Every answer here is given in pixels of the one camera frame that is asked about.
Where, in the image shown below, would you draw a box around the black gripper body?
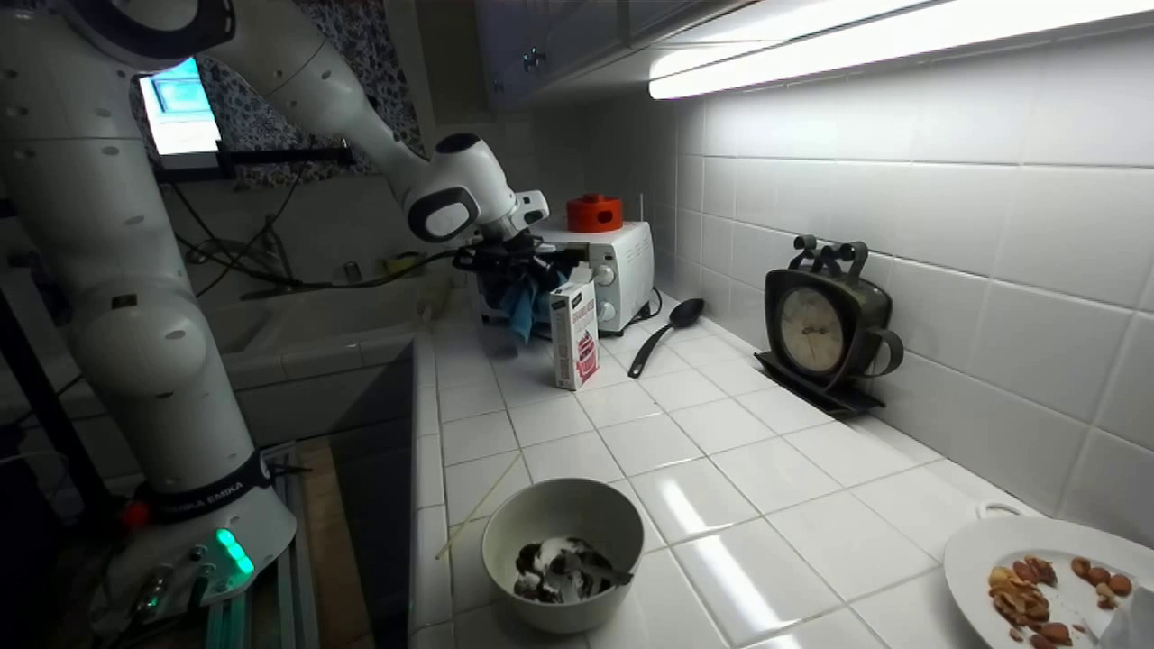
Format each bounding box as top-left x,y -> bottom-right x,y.
467,230 -> 569,299

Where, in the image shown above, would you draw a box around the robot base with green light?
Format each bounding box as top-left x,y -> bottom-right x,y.
89,477 -> 301,649

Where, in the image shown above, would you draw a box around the white toaster oven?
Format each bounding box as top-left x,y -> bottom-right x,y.
533,218 -> 661,338

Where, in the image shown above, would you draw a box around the white milk carton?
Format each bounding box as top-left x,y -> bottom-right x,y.
545,278 -> 606,397

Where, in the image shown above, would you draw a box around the red lidded container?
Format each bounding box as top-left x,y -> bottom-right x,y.
561,192 -> 630,238

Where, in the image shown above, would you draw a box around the black ladle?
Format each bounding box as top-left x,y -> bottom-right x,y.
625,296 -> 711,383

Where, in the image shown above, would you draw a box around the white bowl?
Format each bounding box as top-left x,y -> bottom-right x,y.
480,477 -> 649,639

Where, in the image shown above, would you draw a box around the dark food pieces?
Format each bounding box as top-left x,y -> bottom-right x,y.
511,533 -> 638,605

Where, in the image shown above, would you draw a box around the black retro clock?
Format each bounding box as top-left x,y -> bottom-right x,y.
751,230 -> 907,423

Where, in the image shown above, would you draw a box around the bright monitor screen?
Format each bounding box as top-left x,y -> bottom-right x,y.
134,53 -> 227,166

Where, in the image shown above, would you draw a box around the under-cabinet light bar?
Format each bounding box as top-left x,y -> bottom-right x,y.
646,0 -> 1154,105

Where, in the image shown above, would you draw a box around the white plate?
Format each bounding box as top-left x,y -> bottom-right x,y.
942,511 -> 1154,649

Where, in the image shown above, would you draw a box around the brown nuts pile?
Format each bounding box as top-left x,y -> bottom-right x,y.
984,551 -> 1134,649

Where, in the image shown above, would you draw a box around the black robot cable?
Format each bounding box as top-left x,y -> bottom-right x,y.
154,176 -> 482,304

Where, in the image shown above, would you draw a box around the white wall cabinet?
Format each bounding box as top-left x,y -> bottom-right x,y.
467,0 -> 752,117

